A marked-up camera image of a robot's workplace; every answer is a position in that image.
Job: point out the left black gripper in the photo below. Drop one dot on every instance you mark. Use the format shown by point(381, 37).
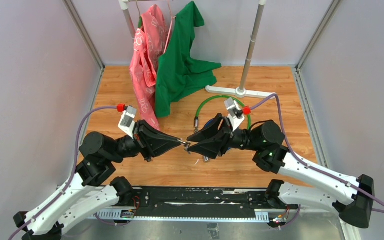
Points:
point(152, 142)

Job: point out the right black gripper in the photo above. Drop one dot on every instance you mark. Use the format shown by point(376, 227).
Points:
point(211, 148)

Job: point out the green cable lock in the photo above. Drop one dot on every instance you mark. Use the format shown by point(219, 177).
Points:
point(213, 101)

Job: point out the blue cable lock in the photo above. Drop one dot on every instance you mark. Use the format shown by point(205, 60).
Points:
point(215, 138)

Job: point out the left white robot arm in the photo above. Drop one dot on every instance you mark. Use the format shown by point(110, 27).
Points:
point(81, 196)

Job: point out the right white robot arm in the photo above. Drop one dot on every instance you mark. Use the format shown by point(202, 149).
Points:
point(347, 195)

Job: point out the white clothes rack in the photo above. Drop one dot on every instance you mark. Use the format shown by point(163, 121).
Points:
point(240, 91)

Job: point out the green t-shirt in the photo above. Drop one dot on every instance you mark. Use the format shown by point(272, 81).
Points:
point(179, 75)

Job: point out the left circuit board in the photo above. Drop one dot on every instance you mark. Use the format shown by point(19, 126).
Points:
point(132, 212)

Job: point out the circuit board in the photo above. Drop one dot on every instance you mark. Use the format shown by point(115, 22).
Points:
point(280, 220)
point(132, 212)

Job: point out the pink patterned garment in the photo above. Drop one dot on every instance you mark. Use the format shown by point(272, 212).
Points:
point(148, 45)

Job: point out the right circuit board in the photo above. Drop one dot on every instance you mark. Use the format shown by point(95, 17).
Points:
point(280, 220)

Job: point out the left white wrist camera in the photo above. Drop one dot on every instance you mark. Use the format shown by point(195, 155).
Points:
point(127, 121)

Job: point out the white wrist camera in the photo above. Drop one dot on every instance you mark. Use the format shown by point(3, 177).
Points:
point(127, 121)
point(235, 113)

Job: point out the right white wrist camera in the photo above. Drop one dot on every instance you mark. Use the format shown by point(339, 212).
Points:
point(235, 113)

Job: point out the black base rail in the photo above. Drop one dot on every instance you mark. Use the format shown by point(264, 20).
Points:
point(197, 204)

